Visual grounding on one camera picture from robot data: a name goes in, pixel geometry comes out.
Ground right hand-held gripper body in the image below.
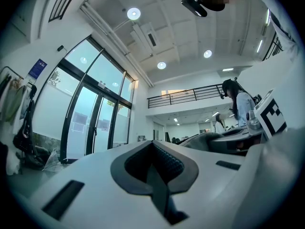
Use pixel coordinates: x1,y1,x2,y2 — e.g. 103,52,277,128
246,89,288,141

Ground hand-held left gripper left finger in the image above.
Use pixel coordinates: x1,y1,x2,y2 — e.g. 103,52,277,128
28,139,171,229

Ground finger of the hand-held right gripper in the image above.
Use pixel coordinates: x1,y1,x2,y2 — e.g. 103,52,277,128
209,136,253,156
221,127,264,138

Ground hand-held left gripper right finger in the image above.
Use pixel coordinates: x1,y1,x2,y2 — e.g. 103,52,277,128
149,139,277,229

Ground clear plastic bag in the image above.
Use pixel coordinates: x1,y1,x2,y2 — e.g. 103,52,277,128
42,149,60,172

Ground black handbag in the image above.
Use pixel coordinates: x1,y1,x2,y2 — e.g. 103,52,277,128
13,84,36,157

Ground black mezzanine railing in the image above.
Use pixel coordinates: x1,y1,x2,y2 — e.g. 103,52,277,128
147,83,226,109

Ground black stair railing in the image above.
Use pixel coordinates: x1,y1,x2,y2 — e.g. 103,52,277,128
262,31,285,62

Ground person's white t-shirt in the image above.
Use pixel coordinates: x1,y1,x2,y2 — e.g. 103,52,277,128
256,0,301,62

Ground glass entrance doors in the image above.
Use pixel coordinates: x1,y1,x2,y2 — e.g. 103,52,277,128
38,35,137,161

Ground hanging green garment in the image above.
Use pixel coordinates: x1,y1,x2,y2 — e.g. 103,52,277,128
3,83,27,124

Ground ceiling air conditioner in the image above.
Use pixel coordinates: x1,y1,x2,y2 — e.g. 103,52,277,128
130,22,160,49

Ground black balcony railing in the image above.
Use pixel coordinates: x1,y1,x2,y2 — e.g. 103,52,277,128
48,0,84,23

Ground blue wall poster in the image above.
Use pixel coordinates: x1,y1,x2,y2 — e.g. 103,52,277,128
28,58,48,80

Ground black head camera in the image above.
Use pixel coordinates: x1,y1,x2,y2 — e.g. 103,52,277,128
181,0,208,18

